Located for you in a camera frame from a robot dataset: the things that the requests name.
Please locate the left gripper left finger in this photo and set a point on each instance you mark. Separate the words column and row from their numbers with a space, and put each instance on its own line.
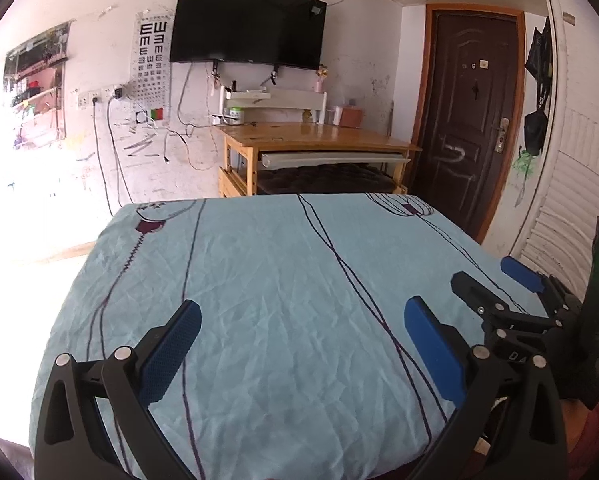
column 72, row 441

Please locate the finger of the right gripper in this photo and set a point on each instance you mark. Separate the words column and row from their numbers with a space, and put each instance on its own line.
column 476, row 296
column 523, row 275

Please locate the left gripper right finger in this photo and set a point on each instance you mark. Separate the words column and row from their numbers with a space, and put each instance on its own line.
column 530, row 439

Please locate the white louvered door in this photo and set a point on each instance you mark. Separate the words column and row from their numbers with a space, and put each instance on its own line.
column 557, row 233

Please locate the dark brown entrance door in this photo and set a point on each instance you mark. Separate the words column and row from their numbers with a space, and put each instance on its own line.
column 471, row 98

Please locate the dark brown tufted bench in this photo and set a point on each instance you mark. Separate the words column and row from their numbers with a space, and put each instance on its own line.
column 325, row 179

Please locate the light blue patterned tablecloth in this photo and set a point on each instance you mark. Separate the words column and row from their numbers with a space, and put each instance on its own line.
column 303, row 368

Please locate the black hanging bag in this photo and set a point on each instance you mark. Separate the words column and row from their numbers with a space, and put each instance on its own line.
column 539, row 65

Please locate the pink tissue box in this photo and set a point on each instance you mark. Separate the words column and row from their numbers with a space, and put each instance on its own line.
column 348, row 117

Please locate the wooden desk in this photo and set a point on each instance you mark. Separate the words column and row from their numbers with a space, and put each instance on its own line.
column 243, row 145

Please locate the white shelf on desk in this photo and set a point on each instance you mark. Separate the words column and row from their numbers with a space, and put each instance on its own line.
column 233, row 104

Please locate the eye test chart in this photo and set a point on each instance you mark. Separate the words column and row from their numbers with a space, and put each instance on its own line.
column 150, row 78

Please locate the wall shelf with items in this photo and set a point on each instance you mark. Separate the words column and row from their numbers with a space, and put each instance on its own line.
column 33, row 79

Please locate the black wall television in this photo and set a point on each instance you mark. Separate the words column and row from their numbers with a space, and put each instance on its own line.
column 269, row 32

